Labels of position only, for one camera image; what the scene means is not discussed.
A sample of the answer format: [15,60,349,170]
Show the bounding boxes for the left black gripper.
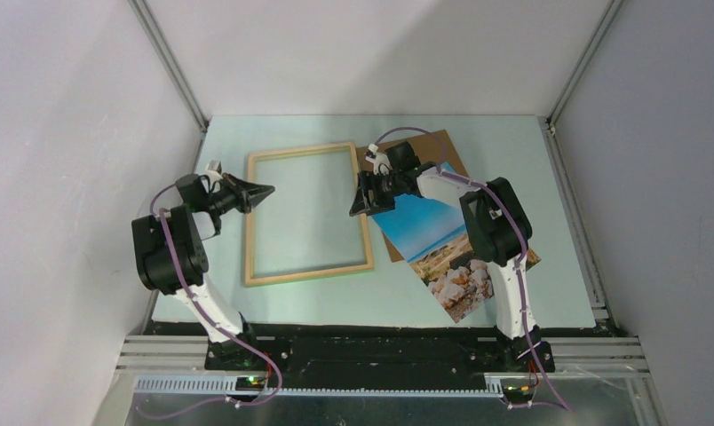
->
[205,173,275,216]

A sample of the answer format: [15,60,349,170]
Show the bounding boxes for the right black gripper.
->
[349,170,403,217]

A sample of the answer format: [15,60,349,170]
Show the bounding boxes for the seaside landscape photo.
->
[370,162,542,325]

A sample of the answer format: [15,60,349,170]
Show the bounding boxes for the wooden picture frame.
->
[243,140,375,288]

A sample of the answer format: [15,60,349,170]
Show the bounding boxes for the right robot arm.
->
[349,141,540,371]

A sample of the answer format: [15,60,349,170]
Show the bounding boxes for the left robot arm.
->
[131,172,275,370]

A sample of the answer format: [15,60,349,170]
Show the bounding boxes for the brown backing board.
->
[356,130,469,263]

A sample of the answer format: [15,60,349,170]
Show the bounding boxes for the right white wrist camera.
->
[365,144,392,175]

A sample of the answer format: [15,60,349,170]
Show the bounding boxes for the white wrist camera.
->
[365,144,392,175]
[205,160,223,178]

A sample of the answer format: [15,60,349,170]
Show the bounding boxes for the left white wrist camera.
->
[205,160,223,178]

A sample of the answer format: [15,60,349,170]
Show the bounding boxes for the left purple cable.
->
[134,182,284,422]

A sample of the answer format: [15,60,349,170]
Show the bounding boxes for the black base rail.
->
[204,323,555,391]

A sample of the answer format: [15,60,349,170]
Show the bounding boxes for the aluminium frame rails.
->
[95,335,667,425]

